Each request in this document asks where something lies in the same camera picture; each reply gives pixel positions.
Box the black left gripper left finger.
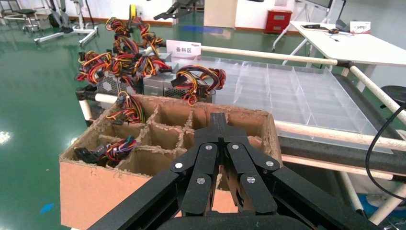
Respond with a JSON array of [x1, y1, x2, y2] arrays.
[[88, 113, 220, 230]]

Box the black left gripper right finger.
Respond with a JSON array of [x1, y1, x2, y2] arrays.
[[219, 113, 373, 230]]

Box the grey power supply with cables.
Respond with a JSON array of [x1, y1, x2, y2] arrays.
[[135, 54, 173, 96], [132, 18, 174, 66]]

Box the red metal cabinet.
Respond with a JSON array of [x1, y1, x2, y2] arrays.
[[265, 9, 293, 35]]

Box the blue floor mat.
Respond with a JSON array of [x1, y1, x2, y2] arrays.
[[181, 25, 225, 35]]

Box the beige pillar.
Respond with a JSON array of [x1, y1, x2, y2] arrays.
[[203, 0, 238, 29]]

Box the white sign with black characters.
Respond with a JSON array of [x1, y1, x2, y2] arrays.
[[166, 39, 203, 60]]

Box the clear acrylic divider tray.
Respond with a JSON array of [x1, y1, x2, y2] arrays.
[[160, 54, 394, 155]]

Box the white office table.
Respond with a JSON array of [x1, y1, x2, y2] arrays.
[[272, 20, 406, 69]]

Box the power supply with hex grille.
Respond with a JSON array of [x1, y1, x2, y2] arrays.
[[75, 50, 144, 96]]

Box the brown cardboard box with dividers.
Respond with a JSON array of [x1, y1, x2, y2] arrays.
[[59, 93, 283, 230]]

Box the blue plastic bin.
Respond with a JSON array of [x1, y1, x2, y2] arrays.
[[357, 194, 406, 219]]

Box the black seat metal stool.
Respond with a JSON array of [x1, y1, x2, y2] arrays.
[[0, 0, 44, 33]]

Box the black round chair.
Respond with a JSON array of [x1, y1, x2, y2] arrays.
[[380, 85, 406, 109]]

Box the power supply with upright cables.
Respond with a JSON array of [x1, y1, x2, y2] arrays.
[[105, 16, 142, 56]]

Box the power supply with looped cables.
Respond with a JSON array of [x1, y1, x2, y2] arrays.
[[162, 64, 227, 106]]

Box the power supply with purple cables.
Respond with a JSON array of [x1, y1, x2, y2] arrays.
[[73, 136, 139, 168]]

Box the power supply red yellow cables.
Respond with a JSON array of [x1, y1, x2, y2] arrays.
[[105, 91, 147, 125]]

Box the black hanging cable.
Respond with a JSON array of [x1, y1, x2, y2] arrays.
[[364, 101, 406, 204]]

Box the white floor stand frame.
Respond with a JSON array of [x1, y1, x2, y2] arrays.
[[33, 0, 100, 45]]

